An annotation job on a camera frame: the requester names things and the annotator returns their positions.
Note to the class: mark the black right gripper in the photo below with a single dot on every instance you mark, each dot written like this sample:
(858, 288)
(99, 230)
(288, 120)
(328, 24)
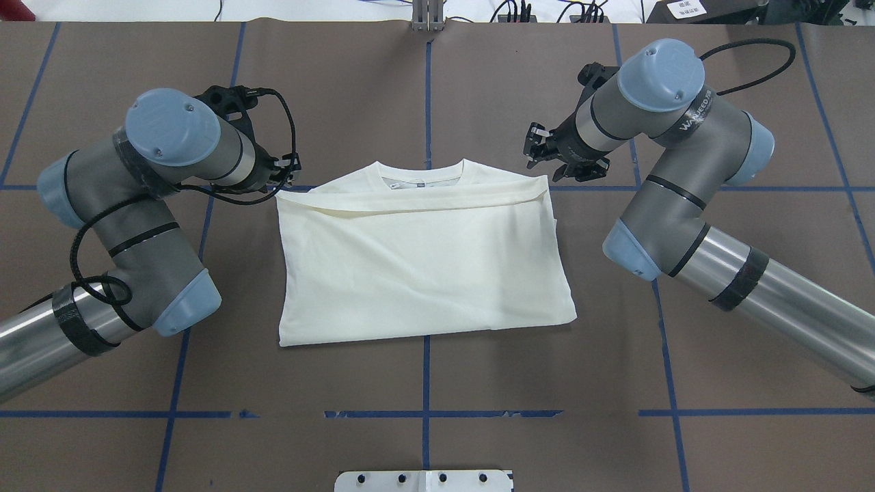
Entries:
(564, 146)

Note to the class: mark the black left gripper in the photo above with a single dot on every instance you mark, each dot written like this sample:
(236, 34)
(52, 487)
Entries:
(265, 173)

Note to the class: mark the cream cat print shirt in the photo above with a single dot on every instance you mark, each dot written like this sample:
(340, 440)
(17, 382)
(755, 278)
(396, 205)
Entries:
(390, 253)

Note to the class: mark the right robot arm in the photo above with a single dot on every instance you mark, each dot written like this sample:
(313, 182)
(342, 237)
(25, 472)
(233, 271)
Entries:
(661, 93)

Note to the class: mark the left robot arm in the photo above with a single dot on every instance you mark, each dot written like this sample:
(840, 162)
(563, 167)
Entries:
(132, 266)

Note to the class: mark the black power adapter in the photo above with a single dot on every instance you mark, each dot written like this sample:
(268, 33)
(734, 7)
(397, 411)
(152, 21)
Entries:
(706, 12)

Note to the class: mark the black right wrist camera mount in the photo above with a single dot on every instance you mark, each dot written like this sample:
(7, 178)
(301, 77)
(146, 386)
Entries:
(592, 77)

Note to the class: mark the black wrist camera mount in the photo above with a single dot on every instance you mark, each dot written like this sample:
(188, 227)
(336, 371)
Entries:
(232, 104)
(592, 77)

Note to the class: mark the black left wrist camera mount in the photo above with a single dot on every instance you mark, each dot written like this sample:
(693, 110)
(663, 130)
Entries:
(232, 104)

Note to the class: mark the aluminium frame post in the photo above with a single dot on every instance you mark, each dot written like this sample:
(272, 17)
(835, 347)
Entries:
(428, 15)

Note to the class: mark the white camera pole with base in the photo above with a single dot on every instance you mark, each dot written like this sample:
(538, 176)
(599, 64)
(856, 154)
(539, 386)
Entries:
(426, 480)

